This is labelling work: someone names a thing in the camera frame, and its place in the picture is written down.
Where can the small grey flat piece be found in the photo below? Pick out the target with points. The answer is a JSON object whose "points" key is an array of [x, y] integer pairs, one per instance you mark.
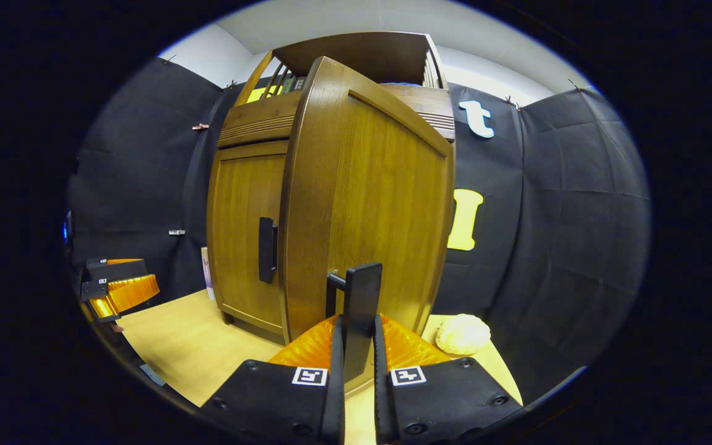
{"points": [[152, 374]]}

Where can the wooden shoe cabinet door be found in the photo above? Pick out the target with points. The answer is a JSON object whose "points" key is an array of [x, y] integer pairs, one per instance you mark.
{"points": [[241, 247], [374, 198]]}

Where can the wooden double-door shoe cabinet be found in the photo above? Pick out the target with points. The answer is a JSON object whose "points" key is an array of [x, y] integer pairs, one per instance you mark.
{"points": [[362, 52]]}

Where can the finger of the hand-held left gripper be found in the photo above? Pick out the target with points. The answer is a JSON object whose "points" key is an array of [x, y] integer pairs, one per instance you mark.
{"points": [[93, 289], [121, 270]]}

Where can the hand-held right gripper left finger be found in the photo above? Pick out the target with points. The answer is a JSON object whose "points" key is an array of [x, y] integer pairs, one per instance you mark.
{"points": [[333, 395]]}

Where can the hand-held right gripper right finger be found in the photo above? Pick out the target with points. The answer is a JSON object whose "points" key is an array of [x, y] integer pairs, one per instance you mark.
{"points": [[382, 402]]}

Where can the cream knitted lump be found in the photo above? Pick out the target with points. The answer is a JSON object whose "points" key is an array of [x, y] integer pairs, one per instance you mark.
{"points": [[462, 334]]}

